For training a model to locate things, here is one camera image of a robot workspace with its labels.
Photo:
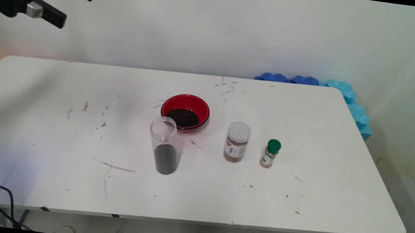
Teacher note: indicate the clear plastic jar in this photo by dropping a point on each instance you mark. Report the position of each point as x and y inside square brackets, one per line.
[166, 160]

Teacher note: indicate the red bowl with black rim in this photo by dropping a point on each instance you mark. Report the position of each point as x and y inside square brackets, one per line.
[193, 103]

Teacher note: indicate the black seed heap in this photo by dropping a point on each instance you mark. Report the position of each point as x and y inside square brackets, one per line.
[187, 118]

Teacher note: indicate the dark blue foam mat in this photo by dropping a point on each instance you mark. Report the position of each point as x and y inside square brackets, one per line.
[272, 77]
[305, 80]

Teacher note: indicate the nut jar with white lid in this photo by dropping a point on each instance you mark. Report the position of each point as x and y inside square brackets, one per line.
[236, 147]

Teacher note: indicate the small spice bottle green cap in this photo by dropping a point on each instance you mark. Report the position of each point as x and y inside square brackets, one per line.
[270, 155]

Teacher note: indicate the light blue foam mat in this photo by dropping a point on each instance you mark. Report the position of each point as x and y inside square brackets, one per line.
[356, 110]

